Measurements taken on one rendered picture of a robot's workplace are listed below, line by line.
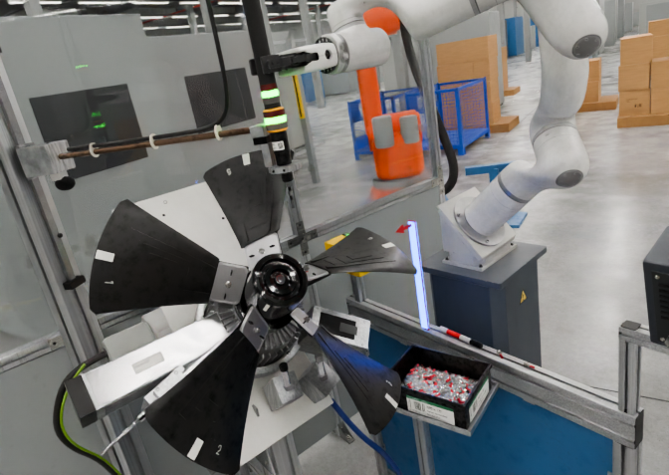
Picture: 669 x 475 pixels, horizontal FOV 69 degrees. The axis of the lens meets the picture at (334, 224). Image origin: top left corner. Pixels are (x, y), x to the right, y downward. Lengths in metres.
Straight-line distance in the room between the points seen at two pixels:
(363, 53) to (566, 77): 0.46
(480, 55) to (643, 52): 2.36
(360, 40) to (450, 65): 8.03
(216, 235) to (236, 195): 0.20
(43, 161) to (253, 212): 0.52
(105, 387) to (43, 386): 0.69
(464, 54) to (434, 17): 7.98
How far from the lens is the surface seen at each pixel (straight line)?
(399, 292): 2.39
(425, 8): 1.08
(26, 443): 1.82
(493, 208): 1.53
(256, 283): 0.98
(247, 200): 1.15
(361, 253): 1.17
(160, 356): 1.08
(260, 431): 1.21
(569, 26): 1.10
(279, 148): 1.00
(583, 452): 1.35
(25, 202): 1.43
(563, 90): 1.26
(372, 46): 1.14
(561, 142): 1.38
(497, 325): 1.62
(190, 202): 1.38
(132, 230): 1.02
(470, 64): 9.01
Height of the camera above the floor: 1.62
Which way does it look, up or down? 18 degrees down
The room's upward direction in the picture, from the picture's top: 10 degrees counter-clockwise
